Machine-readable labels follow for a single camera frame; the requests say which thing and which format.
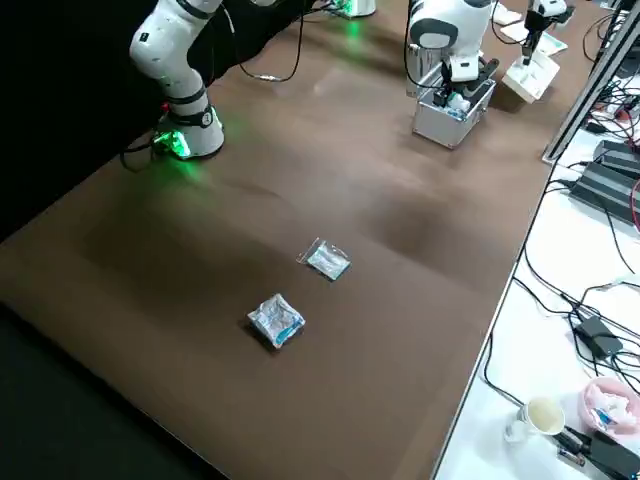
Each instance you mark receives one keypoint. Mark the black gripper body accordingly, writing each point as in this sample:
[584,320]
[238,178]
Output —
[446,74]
[535,25]

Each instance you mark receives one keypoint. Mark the black marker pen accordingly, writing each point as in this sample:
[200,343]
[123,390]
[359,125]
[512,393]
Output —
[572,439]

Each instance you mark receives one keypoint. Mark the pink bowl with tissues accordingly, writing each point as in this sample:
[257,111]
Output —
[612,405]

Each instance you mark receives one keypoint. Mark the white disinfectant bottle teal label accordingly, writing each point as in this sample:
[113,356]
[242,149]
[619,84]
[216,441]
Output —
[457,102]

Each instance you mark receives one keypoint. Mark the clear teal bandage packet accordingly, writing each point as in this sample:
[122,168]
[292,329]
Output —
[327,261]

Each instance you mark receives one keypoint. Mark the white foam partition tray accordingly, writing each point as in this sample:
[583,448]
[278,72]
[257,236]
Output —
[530,85]

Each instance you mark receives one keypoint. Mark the long white blue flat packet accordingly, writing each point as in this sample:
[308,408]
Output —
[555,45]

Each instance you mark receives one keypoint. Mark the white plastic hinged box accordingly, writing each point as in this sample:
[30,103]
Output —
[507,16]

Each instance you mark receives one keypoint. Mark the large black power supply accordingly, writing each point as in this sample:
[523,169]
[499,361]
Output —
[605,192]

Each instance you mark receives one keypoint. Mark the black flat device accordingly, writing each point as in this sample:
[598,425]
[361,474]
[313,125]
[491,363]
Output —
[612,455]

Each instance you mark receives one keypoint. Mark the aluminium first-aid case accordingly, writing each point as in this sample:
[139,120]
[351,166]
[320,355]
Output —
[440,127]

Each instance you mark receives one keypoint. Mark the aluminium frame post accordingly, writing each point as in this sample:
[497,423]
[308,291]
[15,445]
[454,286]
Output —
[590,85]

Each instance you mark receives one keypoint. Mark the white paper cup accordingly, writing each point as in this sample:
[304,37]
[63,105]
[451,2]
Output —
[542,417]

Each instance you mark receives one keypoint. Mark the crumpled white gauze packet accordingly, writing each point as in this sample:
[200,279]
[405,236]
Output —
[275,320]

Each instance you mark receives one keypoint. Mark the small black power supply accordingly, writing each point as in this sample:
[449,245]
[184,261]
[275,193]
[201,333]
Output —
[617,152]

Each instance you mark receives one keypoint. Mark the white side desk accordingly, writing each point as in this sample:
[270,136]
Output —
[530,350]

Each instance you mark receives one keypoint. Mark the black power adapter brick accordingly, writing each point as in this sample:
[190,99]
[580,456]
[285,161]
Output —
[597,335]

